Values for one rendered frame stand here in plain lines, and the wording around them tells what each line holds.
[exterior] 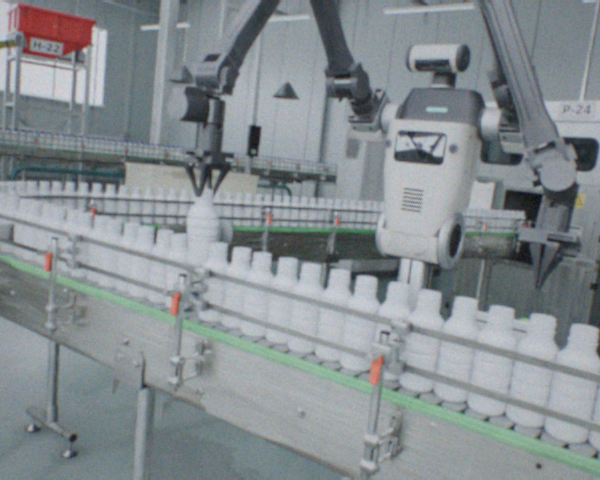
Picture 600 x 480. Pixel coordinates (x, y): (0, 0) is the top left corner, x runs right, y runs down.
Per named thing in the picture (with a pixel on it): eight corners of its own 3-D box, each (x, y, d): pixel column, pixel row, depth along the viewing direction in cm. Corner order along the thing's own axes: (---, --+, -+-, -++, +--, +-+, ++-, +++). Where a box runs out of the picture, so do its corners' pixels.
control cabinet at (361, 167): (370, 269, 807) (388, 129, 780) (396, 277, 768) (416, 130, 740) (324, 271, 758) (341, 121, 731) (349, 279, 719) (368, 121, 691)
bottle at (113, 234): (110, 281, 150) (114, 218, 147) (128, 286, 147) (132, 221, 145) (92, 284, 145) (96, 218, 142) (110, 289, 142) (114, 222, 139)
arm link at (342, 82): (371, 86, 168) (355, 85, 171) (358, 61, 160) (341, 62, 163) (360, 111, 166) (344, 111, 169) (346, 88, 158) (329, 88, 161)
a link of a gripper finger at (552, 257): (548, 286, 101) (561, 235, 102) (507, 278, 105) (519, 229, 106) (554, 295, 106) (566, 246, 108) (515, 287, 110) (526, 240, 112)
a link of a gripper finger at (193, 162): (179, 195, 124) (182, 150, 123) (203, 195, 130) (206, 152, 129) (201, 199, 120) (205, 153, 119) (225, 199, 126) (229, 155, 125)
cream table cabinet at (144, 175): (217, 281, 628) (227, 171, 612) (247, 295, 579) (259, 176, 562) (116, 285, 563) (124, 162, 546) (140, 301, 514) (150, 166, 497)
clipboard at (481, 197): (467, 216, 494) (473, 178, 490) (490, 220, 476) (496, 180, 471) (464, 216, 492) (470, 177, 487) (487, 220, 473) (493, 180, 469)
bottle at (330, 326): (343, 353, 113) (353, 269, 110) (348, 364, 107) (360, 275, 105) (312, 350, 112) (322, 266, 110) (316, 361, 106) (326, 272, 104)
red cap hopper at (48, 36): (6, 246, 694) (16, 2, 654) (-4, 236, 751) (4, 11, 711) (84, 246, 749) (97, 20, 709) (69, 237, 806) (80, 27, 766)
